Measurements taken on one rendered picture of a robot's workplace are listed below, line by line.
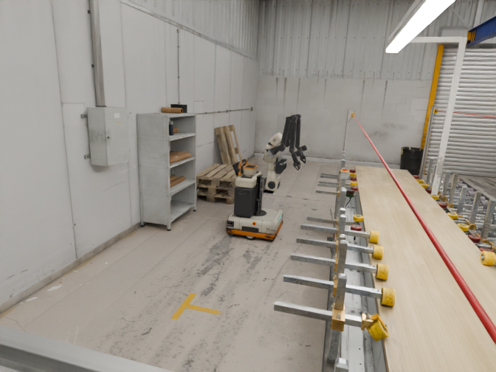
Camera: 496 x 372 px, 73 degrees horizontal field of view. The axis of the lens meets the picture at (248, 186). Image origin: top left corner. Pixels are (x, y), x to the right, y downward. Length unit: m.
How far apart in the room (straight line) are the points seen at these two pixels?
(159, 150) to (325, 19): 7.13
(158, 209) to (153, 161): 0.67
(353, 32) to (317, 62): 1.19
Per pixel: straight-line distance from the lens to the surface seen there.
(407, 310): 1.82
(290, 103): 10.37
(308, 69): 10.35
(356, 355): 1.93
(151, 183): 4.71
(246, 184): 4.31
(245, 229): 4.46
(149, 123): 4.57
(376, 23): 10.50
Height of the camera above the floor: 1.83
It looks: 15 degrees down
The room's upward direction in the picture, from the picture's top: 2 degrees clockwise
